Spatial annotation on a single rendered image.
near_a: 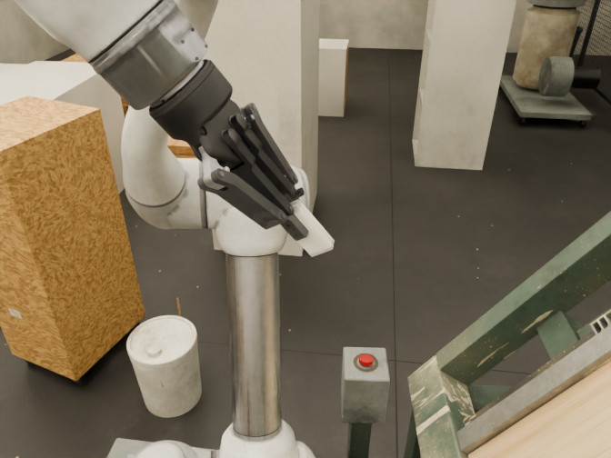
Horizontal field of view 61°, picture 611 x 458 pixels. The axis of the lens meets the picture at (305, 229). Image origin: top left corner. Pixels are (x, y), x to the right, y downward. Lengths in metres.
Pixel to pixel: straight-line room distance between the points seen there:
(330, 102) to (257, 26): 2.97
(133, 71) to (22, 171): 1.73
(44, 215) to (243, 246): 1.44
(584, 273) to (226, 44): 2.16
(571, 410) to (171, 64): 1.03
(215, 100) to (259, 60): 2.44
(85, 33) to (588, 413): 1.08
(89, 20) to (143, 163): 0.35
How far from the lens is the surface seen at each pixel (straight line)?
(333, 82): 5.68
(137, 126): 0.72
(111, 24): 0.45
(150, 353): 2.31
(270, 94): 2.95
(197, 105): 0.47
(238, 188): 0.48
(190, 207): 0.91
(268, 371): 1.03
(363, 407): 1.49
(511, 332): 1.44
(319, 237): 0.56
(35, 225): 2.26
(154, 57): 0.45
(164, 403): 2.49
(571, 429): 1.22
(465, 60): 4.44
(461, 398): 1.49
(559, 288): 1.38
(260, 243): 0.93
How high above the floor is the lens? 1.98
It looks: 32 degrees down
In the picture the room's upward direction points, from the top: straight up
